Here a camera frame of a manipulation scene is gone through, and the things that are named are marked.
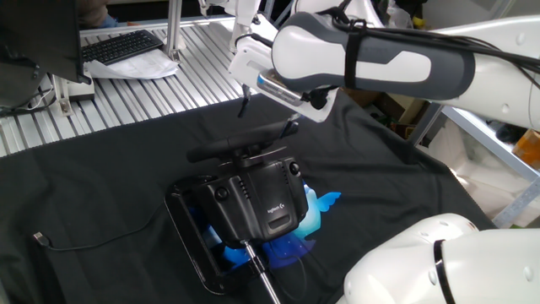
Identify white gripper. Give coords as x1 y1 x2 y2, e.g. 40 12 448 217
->
228 34 339 139

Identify black Logitech wheel base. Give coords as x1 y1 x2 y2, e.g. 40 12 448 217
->
192 155 309 249

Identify large open cardboard box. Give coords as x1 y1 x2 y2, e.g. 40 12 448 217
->
339 86 383 109

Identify white paper sheets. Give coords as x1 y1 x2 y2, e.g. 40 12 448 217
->
84 49 181 80

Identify brown cardboard box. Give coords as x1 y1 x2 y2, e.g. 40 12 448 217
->
374 92 427 127

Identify black computer keyboard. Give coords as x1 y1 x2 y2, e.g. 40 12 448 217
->
81 29 165 67

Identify clear crumpled plastic bag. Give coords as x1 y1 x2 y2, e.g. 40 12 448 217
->
386 3 413 30

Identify silver metal clamp rod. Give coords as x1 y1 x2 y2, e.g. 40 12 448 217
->
240 240 283 304

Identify black table cloth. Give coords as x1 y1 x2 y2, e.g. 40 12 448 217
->
0 89 495 304

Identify black computer monitor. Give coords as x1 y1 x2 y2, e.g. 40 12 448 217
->
0 0 92 111

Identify orange box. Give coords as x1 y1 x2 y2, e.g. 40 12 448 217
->
511 128 540 171

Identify silver wrist camera blue ends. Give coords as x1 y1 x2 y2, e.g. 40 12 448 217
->
256 69 331 111

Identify aluminium frame post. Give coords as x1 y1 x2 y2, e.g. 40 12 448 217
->
165 0 186 61

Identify aluminium frame rail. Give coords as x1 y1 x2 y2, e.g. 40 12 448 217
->
78 15 237 38

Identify thin black USB cable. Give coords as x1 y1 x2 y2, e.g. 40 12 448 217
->
32 200 166 252

